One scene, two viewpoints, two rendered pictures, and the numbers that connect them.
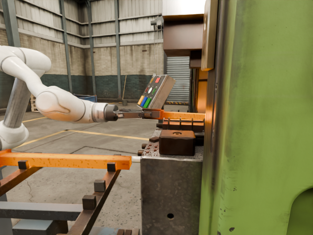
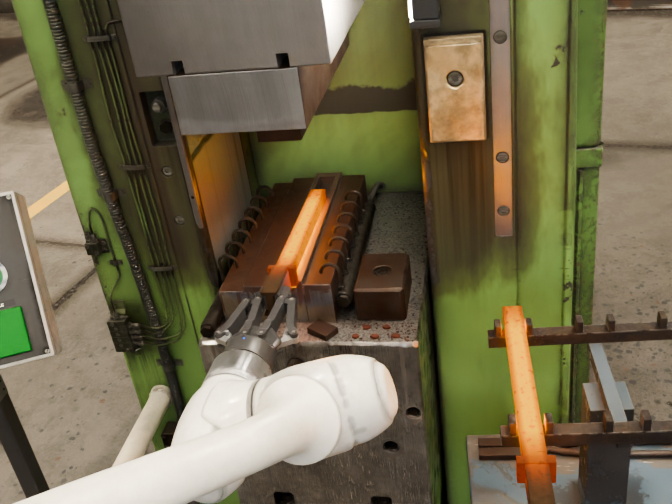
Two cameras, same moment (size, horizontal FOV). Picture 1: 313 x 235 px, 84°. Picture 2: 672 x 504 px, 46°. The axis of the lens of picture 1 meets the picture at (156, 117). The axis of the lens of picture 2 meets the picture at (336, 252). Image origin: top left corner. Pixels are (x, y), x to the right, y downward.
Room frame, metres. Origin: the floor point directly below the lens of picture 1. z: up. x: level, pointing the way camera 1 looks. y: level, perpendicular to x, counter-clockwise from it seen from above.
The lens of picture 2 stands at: (0.54, 1.09, 1.71)
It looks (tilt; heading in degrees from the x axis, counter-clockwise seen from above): 30 degrees down; 276
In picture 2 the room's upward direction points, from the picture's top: 8 degrees counter-clockwise
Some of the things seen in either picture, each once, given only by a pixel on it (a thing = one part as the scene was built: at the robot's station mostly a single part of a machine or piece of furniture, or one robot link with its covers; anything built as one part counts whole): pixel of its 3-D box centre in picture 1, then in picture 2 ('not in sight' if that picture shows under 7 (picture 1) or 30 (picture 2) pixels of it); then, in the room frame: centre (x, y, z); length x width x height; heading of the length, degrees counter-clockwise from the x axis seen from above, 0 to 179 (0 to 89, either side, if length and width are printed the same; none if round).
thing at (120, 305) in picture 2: not in sight; (127, 332); (1.12, -0.21, 0.80); 0.06 x 0.03 x 0.14; 172
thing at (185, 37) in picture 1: (218, 40); (270, 58); (0.74, -0.25, 1.32); 0.42 x 0.20 x 0.10; 82
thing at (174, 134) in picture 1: (177, 141); (383, 286); (0.59, -0.07, 0.95); 0.12 x 0.08 x 0.06; 82
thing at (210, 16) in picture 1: (209, 32); (455, 89); (0.44, -0.12, 1.27); 0.09 x 0.02 x 0.17; 172
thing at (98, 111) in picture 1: (102, 112); (238, 383); (0.79, 0.25, 1.02); 0.09 x 0.06 x 0.09; 172
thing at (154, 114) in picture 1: (152, 114); (282, 289); (0.75, 0.02, 1.02); 0.07 x 0.01 x 0.03; 82
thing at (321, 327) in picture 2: (155, 139); (322, 330); (0.70, 0.01, 0.92); 0.04 x 0.03 x 0.01; 139
